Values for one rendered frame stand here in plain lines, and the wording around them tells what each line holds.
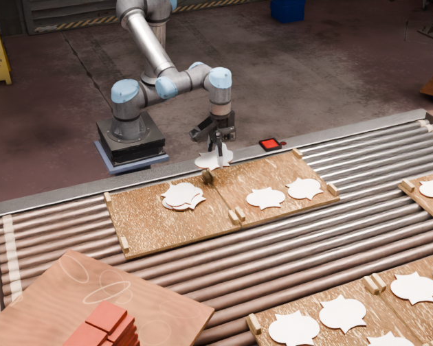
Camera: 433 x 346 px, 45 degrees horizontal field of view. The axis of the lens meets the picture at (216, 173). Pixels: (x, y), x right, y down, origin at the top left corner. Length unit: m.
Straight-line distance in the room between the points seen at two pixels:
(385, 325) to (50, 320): 0.92
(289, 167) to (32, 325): 1.17
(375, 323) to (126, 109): 1.29
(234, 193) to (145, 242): 0.41
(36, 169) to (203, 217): 2.28
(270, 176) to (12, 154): 2.55
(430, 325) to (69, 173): 2.82
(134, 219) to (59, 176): 2.01
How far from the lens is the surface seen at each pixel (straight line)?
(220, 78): 1.78
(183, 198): 1.94
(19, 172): 4.00
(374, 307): 1.66
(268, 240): 1.84
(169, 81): 1.81
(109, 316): 1.24
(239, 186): 2.04
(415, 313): 1.69
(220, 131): 1.88
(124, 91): 2.21
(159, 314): 1.45
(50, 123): 4.56
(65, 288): 1.56
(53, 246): 1.90
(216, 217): 1.89
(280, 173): 2.13
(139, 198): 2.00
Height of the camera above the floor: 2.15
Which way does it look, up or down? 35 degrees down
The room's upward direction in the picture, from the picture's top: straight up
